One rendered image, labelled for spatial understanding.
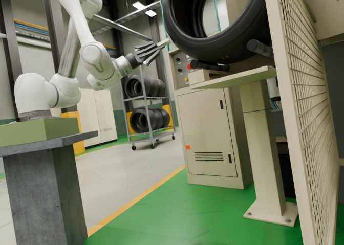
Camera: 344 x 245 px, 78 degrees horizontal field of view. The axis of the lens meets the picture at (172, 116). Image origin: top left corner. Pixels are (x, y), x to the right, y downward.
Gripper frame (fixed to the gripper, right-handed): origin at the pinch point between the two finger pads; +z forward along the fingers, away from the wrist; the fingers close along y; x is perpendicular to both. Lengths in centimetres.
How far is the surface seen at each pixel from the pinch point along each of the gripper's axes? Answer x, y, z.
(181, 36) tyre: 5.5, 5.3, 7.9
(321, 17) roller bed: 11, 36, 61
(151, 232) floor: -52, 74, -59
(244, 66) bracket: -18.9, 26.1, 36.1
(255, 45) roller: 17.1, 33.9, 24.1
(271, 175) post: -40, 83, 17
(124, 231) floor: -58, 65, -75
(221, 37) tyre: 14.2, 21.9, 17.4
